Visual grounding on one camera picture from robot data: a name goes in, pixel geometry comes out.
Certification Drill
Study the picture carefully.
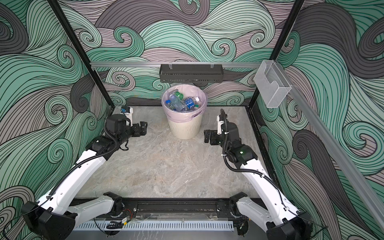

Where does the aluminium rail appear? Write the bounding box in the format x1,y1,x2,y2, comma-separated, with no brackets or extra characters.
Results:
273,61,384,230
90,61,261,69

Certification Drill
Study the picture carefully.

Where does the cream ribbed trash bin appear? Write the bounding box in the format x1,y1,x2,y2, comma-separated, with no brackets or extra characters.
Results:
168,115,203,140

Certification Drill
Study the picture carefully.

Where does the black frame post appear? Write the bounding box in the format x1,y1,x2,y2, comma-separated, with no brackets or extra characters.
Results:
249,1,304,109
47,0,115,108

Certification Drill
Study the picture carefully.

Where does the pink bin liner bag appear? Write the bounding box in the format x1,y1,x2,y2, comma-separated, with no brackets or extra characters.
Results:
161,84,208,123

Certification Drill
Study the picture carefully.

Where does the aluminium rail back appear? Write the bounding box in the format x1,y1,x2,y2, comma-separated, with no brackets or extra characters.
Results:
90,61,261,69

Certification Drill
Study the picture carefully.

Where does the clear bottle white cap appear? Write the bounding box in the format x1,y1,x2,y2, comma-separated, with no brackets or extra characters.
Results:
170,94,188,112

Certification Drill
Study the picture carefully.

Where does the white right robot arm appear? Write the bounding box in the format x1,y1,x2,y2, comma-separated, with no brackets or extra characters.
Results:
204,110,314,240

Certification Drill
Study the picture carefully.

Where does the green bottle yellow cap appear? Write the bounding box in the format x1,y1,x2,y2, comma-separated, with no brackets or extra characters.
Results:
173,91,184,101

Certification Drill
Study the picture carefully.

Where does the white slotted cable duct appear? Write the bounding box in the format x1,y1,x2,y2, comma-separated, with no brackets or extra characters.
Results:
74,220,235,232

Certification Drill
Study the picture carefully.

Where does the aluminium rail right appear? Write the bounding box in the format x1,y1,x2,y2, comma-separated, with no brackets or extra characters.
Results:
273,61,384,230

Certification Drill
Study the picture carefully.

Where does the black frame post right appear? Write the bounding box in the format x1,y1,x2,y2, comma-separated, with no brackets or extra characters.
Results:
249,1,304,109

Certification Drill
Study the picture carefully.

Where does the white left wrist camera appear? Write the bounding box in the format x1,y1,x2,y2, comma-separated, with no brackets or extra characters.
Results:
121,106,133,121

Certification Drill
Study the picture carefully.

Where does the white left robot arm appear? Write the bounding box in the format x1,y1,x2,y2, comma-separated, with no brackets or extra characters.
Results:
21,114,148,240

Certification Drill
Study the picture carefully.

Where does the clear acrylic wall holder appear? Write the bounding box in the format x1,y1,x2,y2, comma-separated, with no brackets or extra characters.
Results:
254,60,292,109

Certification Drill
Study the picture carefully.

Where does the black frame post left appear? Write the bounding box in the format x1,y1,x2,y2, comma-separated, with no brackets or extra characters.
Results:
47,0,115,108

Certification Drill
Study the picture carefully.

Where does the clear bottle blue striped label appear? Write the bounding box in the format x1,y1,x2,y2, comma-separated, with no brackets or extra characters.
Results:
165,100,175,111

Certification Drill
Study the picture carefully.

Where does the black wall tray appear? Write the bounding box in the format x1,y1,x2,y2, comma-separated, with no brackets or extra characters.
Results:
159,65,224,84

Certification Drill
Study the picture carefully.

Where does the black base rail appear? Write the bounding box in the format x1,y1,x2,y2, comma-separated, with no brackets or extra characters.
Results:
123,198,241,220

